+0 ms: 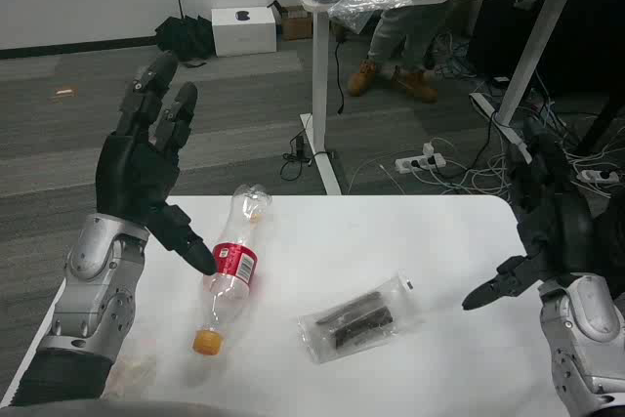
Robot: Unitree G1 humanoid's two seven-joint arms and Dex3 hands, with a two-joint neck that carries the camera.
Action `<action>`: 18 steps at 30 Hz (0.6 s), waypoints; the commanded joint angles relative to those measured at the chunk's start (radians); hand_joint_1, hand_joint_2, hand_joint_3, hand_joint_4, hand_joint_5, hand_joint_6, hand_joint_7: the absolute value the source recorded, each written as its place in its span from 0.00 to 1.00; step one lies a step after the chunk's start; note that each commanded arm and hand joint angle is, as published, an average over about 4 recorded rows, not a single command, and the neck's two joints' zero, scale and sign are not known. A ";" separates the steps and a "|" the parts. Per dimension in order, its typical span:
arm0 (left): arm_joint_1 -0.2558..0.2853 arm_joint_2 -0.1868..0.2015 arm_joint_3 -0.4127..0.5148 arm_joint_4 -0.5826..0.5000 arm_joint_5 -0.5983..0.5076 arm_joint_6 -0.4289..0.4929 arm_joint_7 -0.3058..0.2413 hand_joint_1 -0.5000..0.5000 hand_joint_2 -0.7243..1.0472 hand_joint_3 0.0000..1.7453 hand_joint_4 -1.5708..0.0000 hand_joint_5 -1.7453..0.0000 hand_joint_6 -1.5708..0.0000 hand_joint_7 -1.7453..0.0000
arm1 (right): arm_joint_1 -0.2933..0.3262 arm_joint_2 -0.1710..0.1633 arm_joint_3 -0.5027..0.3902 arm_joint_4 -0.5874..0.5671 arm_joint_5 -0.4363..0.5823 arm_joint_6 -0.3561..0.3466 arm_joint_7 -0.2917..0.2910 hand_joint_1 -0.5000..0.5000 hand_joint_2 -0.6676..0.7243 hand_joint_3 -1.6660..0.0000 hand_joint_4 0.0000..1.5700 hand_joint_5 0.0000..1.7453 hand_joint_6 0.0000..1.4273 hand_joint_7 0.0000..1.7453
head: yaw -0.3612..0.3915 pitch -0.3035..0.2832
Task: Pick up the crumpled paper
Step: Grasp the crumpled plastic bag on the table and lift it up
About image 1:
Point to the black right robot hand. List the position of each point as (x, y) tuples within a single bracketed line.
[(556, 231)]

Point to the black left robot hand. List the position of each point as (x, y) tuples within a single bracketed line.
[(132, 178)]

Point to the clear plastic wrap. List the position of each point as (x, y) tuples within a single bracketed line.
[(132, 373)]

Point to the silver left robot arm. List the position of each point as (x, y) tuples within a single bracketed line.
[(88, 300)]

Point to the white power strip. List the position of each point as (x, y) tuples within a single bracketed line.
[(591, 175), (412, 162)]

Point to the clear red-label plastic bottle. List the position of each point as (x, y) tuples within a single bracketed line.
[(234, 261)]

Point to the black bag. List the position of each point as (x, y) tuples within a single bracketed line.
[(185, 36)]

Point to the white charger plug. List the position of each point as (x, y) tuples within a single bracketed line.
[(429, 149)]

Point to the white cardboard box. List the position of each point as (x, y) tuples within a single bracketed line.
[(244, 36)]

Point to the clear packet with black items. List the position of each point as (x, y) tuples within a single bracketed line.
[(356, 319)]

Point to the brown cardboard box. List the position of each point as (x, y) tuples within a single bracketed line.
[(295, 26)]

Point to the clear plastic bag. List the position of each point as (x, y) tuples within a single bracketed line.
[(361, 4)]

